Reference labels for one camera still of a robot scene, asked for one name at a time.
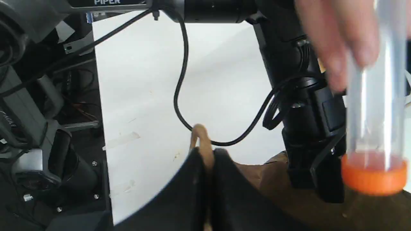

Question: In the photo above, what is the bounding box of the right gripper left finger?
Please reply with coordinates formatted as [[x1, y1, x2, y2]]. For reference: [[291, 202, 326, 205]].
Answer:
[[114, 148, 207, 231]]

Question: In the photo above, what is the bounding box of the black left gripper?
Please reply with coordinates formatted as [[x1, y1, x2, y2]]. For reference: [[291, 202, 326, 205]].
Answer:
[[282, 126, 345, 203]]

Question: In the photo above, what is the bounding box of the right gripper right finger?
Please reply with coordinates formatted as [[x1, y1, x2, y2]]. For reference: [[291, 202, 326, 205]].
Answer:
[[210, 148, 309, 231]]

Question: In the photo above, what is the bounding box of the brown paper bag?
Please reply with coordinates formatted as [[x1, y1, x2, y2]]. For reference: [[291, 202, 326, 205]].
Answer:
[[189, 124, 411, 231]]

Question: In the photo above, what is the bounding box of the clear tube with orange caps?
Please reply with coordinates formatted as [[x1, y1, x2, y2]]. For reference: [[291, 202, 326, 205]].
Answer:
[[341, 0, 407, 196]]

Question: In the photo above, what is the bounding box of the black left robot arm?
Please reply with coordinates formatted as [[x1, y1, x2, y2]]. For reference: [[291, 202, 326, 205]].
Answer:
[[1, 0, 345, 203]]

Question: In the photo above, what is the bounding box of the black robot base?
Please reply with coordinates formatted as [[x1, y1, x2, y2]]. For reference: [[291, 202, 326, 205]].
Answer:
[[0, 13, 113, 231]]

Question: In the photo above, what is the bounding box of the person's hand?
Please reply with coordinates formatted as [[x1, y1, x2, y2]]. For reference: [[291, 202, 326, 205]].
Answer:
[[294, 0, 379, 92]]

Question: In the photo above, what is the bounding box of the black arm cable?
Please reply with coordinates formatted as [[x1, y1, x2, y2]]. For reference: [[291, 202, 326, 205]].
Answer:
[[0, 8, 309, 147]]

